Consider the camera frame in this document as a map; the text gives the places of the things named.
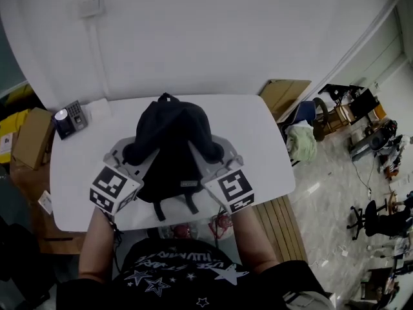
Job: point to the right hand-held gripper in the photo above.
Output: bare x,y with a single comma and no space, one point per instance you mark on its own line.
234,187

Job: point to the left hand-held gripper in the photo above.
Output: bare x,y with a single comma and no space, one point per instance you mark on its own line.
111,186

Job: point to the black backpack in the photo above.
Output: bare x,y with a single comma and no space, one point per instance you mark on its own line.
174,147

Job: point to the person's right forearm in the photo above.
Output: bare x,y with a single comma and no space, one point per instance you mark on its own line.
255,241

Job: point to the person's left forearm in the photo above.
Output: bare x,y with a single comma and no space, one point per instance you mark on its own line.
95,247

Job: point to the white table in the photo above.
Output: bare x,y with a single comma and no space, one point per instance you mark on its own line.
255,147

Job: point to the wooden slatted bench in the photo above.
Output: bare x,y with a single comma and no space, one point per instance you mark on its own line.
280,228

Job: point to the white card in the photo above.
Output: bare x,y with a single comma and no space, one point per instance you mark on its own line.
46,202

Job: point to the black keypad device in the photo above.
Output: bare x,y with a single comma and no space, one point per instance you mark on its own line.
69,121

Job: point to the pale green cloth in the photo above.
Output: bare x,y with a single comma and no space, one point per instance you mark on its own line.
301,144

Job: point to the brown cardboard box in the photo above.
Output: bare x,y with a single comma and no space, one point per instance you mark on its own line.
34,137

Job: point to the blue chair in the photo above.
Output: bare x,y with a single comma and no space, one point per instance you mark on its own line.
305,111

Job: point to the flat cardboard sheet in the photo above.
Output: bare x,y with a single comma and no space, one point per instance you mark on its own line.
284,94

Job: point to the black star print shirt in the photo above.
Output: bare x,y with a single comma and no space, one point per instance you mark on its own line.
180,283

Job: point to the yellow boxes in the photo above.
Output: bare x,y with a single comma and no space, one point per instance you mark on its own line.
9,131

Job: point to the wooden stool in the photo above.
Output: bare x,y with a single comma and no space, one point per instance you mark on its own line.
340,116

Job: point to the black office chair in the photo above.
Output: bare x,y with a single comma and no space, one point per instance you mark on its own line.
369,215

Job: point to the white wall switch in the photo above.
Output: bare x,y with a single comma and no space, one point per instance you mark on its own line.
92,5

